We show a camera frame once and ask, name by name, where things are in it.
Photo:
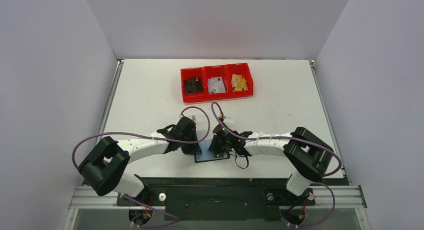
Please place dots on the black card holders in bin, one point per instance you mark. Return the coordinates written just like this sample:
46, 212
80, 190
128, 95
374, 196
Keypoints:
193, 85

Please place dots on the white cards in bin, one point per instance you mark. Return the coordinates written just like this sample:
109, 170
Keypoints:
216, 85

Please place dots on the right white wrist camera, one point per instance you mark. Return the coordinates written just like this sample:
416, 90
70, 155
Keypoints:
226, 120

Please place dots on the black leather card holder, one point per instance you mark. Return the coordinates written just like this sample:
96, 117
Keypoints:
206, 155

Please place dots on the gold cards in bin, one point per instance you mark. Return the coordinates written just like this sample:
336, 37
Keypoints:
245, 88

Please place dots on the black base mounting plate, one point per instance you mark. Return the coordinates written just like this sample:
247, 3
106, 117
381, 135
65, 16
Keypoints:
226, 211

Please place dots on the red bin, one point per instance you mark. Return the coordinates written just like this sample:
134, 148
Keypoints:
187, 73
244, 70
216, 71

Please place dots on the aluminium rail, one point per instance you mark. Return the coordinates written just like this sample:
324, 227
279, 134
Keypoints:
347, 196

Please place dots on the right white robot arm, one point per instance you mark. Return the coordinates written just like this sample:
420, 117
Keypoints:
307, 153

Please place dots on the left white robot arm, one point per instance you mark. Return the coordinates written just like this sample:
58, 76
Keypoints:
104, 168

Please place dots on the left red bin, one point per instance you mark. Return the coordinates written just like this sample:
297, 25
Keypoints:
187, 73

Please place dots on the middle red bin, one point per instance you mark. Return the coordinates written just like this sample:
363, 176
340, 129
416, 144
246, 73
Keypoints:
216, 71

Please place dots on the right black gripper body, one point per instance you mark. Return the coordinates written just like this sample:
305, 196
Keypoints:
216, 148

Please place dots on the right red bin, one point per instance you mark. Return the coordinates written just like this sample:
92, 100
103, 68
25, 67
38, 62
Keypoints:
244, 70

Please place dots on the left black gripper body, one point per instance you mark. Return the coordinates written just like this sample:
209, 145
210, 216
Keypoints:
189, 148

